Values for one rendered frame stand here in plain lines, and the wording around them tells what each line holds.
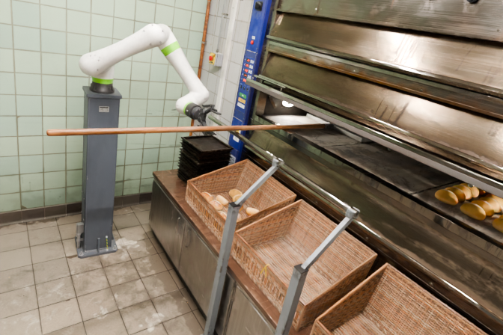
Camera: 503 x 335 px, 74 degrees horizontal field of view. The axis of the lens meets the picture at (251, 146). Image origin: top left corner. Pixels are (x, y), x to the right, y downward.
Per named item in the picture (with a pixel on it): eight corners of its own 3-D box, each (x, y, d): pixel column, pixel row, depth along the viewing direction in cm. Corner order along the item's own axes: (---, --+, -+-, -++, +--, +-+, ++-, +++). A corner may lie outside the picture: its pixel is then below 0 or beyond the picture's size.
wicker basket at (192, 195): (241, 190, 257) (248, 158, 248) (288, 232, 216) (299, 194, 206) (183, 199, 228) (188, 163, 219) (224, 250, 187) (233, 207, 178)
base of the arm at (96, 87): (85, 82, 224) (85, 73, 222) (108, 84, 232) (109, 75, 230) (90, 93, 204) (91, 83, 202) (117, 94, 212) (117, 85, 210)
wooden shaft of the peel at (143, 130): (46, 137, 140) (46, 130, 139) (46, 134, 142) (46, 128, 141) (324, 128, 240) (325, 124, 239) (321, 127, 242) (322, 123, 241)
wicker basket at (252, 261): (291, 235, 213) (302, 197, 204) (363, 297, 173) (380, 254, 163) (227, 253, 184) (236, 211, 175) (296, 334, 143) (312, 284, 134)
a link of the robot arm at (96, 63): (69, 59, 185) (154, 19, 177) (83, 57, 200) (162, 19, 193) (82, 81, 189) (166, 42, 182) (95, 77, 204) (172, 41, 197)
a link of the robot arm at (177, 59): (162, 58, 208) (167, 54, 199) (177, 49, 213) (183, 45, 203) (194, 107, 219) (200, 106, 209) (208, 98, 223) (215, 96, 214)
